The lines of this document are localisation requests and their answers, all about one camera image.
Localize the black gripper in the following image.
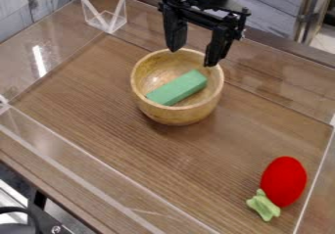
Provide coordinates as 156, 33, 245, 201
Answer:
158, 0, 251, 67

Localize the red plush fruit green leaf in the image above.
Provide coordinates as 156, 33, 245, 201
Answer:
245, 156, 307, 222

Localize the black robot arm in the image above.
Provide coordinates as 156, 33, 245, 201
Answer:
158, 0, 251, 67

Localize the wooden bowl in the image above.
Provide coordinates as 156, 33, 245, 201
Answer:
129, 48, 225, 125

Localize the green rectangular block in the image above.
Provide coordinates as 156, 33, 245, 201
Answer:
145, 70, 208, 106

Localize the metal table leg background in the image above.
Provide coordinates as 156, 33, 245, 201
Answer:
293, 0, 329, 45

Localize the black table leg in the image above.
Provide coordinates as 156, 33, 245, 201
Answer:
33, 190, 46, 210

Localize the clear acrylic corner bracket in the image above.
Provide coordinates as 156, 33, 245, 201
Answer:
81, 0, 126, 34

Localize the clear acrylic tray wall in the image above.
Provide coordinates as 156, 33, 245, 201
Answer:
0, 100, 220, 234

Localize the black cable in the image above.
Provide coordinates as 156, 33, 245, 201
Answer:
0, 206, 40, 234

